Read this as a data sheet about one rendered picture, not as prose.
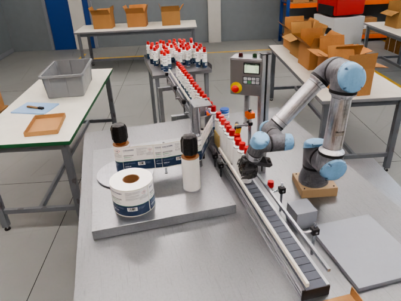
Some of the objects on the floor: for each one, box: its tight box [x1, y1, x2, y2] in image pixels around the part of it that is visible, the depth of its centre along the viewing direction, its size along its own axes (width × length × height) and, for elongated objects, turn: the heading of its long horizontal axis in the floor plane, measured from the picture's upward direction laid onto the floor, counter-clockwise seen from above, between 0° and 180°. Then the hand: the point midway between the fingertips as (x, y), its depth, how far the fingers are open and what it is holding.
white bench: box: [0, 68, 117, 231], centre depth 365 cm, size 190×75×80 cm, turn 7°
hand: (249, 176), depth 187 cm, fingers closed, pressing on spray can
